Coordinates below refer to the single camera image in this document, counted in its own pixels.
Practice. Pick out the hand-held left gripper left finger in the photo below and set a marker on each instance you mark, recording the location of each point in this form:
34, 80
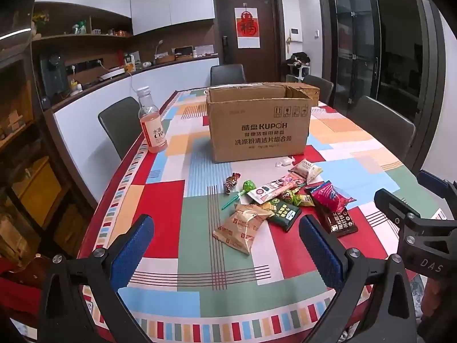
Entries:
132, 239

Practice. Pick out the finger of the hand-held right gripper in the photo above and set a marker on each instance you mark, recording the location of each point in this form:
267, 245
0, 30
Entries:
430, 180
391, 203

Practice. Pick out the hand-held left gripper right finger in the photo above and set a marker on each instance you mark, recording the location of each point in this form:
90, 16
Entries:
321, 246

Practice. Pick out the dark brown snack packet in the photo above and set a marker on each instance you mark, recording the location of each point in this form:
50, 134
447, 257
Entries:
337, 223

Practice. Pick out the small yellow snack packet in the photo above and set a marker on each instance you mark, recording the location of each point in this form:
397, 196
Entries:
306, 200

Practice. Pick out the dark green snack packet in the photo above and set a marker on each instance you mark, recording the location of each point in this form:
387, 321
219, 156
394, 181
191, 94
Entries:
284, 216

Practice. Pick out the red snack packet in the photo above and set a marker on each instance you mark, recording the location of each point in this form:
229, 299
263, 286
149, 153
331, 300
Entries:
330, 197

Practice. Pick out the green candy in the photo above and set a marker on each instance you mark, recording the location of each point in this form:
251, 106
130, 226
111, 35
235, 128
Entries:
290, 196

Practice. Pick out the long pink snack packet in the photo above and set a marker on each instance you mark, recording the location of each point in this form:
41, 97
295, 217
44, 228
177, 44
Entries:
271, 188

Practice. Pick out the beige snack packet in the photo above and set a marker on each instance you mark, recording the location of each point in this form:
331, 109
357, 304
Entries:
307, 169

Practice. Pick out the tan snack packet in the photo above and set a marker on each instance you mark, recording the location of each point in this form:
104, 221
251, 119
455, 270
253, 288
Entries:
237, 228

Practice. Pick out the white candy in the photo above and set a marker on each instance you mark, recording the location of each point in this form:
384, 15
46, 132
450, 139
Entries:
284, 161

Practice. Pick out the green lollipop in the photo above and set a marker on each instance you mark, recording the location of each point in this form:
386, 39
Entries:
249, 186

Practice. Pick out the brown candy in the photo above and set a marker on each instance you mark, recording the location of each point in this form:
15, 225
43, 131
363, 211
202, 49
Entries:
231, 183

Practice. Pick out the brown cardboard box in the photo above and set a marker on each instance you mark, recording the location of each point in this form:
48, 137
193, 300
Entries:
257, 132

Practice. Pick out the grey dining chair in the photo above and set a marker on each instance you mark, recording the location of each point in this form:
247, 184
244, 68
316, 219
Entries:
117, 128
227, 74
383, 125
317, 87

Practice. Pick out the colourful patterned tablecloth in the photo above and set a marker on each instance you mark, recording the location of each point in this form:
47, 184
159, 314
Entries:
200, 275

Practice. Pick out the pink drink bottle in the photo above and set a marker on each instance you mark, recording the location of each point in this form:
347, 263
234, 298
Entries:
153, 132

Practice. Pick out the wooden shelf cabinet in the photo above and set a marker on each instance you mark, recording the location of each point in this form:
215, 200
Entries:
32, 193

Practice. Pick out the red cloth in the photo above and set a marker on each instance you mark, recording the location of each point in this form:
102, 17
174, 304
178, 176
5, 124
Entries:
18, 286

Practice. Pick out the white counter cabinet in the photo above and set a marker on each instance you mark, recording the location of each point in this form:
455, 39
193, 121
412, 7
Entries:
89, 107

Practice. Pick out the black framed glass sliding door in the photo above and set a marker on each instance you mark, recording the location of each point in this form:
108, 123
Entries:
357, 43

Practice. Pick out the white storage rack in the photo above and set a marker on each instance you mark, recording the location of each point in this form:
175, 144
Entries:
300, 71

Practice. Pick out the small yellow bottle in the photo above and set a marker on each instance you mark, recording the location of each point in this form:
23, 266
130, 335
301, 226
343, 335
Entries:
75, 86

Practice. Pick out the white flat cooker plate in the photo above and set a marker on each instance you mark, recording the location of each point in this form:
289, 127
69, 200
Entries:
111, 73

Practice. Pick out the black bag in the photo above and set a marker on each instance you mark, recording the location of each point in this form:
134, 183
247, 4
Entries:
299, 59

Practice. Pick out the black countertop appliance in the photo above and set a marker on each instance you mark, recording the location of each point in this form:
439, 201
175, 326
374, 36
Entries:
53, 75

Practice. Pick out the white intercom panel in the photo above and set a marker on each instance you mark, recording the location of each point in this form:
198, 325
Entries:
295, 34

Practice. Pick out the white gooseneck lamp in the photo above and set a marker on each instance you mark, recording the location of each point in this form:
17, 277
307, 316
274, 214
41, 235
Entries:
159, 44

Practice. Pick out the dark brown door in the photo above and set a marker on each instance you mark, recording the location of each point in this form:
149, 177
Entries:
267, 35

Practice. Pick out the black door lock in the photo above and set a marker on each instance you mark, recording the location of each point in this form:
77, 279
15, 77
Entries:
225, 44

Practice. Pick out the green spray bottle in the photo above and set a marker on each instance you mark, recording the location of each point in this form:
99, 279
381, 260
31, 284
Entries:
80, 28

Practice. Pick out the yellow flowers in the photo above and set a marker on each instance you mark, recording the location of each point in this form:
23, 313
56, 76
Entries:
40, 18

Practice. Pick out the white upper cabinets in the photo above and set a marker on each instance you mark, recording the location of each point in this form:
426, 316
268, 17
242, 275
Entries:
160, 0

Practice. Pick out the black wall socket strip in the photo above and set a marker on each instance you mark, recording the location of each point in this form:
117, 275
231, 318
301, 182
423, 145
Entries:
85, 65

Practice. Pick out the brown wall shelf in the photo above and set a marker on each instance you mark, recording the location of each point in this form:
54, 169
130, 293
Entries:
82, 36

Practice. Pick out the red and white wall calendar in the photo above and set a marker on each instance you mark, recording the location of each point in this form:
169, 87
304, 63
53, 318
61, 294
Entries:
247, 28

